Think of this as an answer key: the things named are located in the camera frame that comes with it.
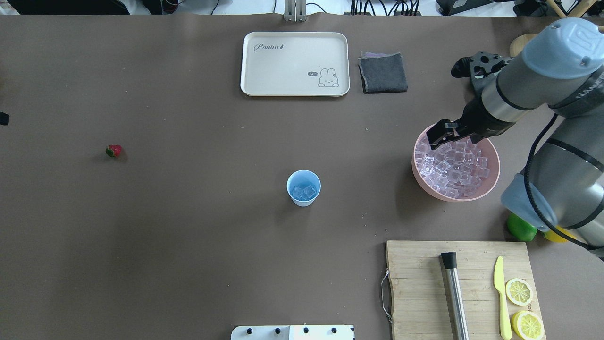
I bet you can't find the red strawberry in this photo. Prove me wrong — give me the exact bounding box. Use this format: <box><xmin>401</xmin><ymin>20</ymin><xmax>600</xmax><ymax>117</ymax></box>
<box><xmin>105</xmin><ymin>144</ymin><xmax>123</xmax><ymax>158</ymax></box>

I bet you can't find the bamboo cutting board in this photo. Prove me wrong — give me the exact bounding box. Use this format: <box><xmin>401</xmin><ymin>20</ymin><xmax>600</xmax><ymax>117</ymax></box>
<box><xmin>386</xmin><ymin>240</ymin><xmax>537</xmax><ymax>340</ymax></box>

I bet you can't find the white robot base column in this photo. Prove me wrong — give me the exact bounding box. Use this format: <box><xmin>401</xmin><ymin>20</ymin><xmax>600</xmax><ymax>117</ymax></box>
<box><xmin>230</xmin><ymin>324</ymin><xmax>355</xmax><ymax>340</ymax></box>

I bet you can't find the black camera cable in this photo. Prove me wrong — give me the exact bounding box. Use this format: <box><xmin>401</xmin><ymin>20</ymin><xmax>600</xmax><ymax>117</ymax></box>
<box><xmin>524</xmin><ymin>113</ymin><xmax>604</xmax><ymax>251</ymax></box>

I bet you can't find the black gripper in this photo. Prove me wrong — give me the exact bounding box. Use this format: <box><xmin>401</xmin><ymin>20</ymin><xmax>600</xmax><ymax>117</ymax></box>
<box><xmin>426</xmin><ymin>97</ymin><xmax>515</xmax><ymax>149</ymax></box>

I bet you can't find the green lime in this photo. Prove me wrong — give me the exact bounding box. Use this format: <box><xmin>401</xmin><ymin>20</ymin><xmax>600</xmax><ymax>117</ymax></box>
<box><xmin>505</xmin><ymin>213</ymin><xmax>537</xmax><ymax>242</ymax></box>

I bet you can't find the pink bowl of ice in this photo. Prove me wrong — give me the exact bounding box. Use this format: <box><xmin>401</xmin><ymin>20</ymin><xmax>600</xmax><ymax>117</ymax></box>
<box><xmin>411</xmin><ymin>126</ymin><xmax>500</xmax><ymax>202</ymax></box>

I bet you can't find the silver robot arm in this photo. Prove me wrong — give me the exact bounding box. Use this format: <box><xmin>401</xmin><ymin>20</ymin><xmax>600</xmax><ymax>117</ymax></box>
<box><xmin>426</xmin><ymin>17</ymin><xmax>604</xmax><ymax>260</ymax></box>

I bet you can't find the yellow plastic knife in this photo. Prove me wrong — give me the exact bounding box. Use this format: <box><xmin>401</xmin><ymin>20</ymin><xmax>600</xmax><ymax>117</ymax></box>
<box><xmin>493</xmin><ymin>256</ymin><xmax>512</xmax><ymax>340</ymax></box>

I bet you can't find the steel muddler black tip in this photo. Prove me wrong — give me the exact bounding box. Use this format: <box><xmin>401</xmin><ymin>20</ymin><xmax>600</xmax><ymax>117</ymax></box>
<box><xmin>440</xmin><ymin>252</ymin><xmax>470</xmax><ymax>340</ymax></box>

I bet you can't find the lemon half slice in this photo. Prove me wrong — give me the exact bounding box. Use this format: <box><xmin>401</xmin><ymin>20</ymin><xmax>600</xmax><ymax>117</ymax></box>
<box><xmin>505</xmin><ymin>278</ymin><xmax>534</xmax><ymax>307</ymax></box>
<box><xmin>511</xmin><ymin>311</ymin><xmax>545</xmax><ymax>340</ymax></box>

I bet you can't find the light blue plastic cup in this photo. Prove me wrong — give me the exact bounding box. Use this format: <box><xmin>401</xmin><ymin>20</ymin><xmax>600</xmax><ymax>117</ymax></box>
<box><xmin>285</xmin><ymin>170</ymin><xmax>322</xmax><ymax>207</ymax></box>

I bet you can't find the wooden cup rack stand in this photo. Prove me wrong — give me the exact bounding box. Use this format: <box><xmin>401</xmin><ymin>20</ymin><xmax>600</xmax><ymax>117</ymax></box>
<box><xmin>509</xmin><ymin>0</ymin><xmax>597</xmax><ymax>57</ymax></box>

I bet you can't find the grey folded cloth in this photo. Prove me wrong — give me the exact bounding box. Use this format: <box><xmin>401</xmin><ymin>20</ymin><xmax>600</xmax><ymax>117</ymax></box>
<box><xmin>358</xmin><ymin>52</ymin><xmax>408</xmax><ymax>94</ymax></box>

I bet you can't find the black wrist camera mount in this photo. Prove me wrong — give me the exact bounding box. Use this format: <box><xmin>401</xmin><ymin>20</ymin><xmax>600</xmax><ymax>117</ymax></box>
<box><xmin>451</xmin><ymin>51</ymin><xmax>513</xmax><ymax>95</ymax></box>

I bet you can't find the cream rabbit tray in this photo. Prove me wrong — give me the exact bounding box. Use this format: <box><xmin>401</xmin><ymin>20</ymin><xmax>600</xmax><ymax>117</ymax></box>
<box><xmin>240</xmin><ymin>32</ymin><xmax>350</xmax><ymax>97</ymax></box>

